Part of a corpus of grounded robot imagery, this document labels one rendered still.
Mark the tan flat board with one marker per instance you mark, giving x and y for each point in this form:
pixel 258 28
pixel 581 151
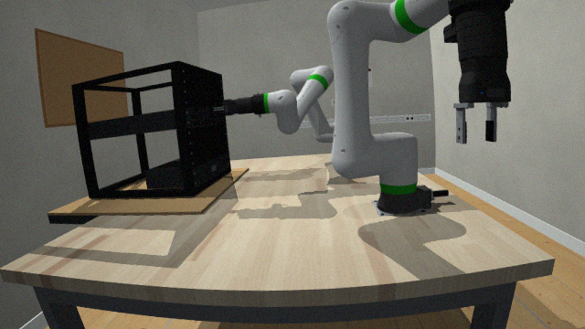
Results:
pixel 151 206

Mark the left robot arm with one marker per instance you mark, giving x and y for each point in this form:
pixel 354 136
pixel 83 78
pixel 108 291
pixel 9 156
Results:
pixel 357 153

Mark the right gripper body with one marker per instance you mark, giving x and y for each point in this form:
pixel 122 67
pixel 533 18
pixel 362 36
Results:
pixel 254 104

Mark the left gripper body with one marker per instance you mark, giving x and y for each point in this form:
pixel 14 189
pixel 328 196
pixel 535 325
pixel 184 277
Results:
pixel 480 32

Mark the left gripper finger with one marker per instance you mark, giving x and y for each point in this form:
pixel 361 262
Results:
pixel 491 123
pixel 461 124

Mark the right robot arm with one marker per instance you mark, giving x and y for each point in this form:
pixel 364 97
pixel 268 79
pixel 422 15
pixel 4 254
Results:
pixel 290 110

